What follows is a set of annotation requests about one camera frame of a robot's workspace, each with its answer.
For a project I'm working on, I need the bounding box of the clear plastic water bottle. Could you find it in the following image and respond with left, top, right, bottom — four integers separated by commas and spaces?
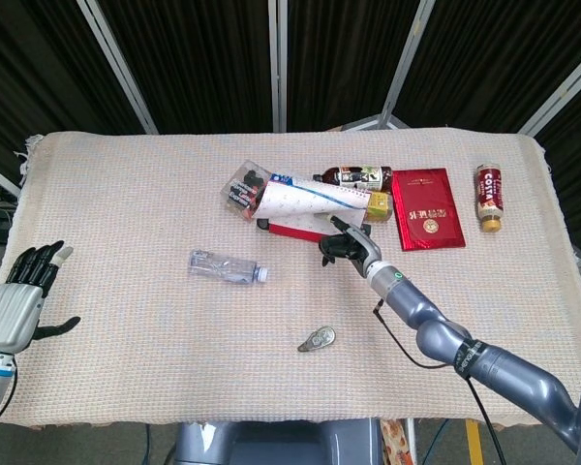
188, 249, 271, 287

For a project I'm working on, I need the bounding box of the red booklet with gold print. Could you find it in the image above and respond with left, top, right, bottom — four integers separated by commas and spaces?
391, 168, 468, 252

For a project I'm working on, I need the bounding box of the folding screen with metal frames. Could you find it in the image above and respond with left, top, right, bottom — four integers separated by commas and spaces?
0, 0, 581, 296

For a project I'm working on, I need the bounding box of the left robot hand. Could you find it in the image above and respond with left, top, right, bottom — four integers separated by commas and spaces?
0, 240, 82, 354

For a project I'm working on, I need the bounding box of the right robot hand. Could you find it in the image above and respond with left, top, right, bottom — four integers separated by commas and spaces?
318, 214, 383, 280

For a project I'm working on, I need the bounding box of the Costa coffee bottle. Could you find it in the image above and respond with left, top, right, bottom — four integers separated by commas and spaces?
474, 164, 508, 233

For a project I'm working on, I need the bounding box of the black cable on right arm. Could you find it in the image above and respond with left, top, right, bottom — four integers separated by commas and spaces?
372, 299, 507, 465

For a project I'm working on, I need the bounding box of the clear box with black print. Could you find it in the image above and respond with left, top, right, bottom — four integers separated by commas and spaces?
222, 161, 272, 222

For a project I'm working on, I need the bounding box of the dark tea bottle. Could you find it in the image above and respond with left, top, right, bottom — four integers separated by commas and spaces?
312, 165, 394, 191

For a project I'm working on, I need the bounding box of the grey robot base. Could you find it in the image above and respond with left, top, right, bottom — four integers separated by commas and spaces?
172, 418, 384, 465

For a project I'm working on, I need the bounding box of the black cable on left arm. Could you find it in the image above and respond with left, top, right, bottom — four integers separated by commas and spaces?
0, 353, 18, 427

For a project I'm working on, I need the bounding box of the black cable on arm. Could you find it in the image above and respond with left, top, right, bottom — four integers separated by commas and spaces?
372, 299, 507, 465
0, 353, 18, 427

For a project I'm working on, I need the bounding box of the white desk calendar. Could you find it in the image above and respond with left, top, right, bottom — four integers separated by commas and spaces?
248, 171, 372, 245

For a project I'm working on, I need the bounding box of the yellow small box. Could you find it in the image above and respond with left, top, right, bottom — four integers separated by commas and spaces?
363, 190, 396, 224

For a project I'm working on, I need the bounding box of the beige woven tablecloth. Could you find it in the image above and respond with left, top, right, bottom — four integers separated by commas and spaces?
0, 126, 581, 429

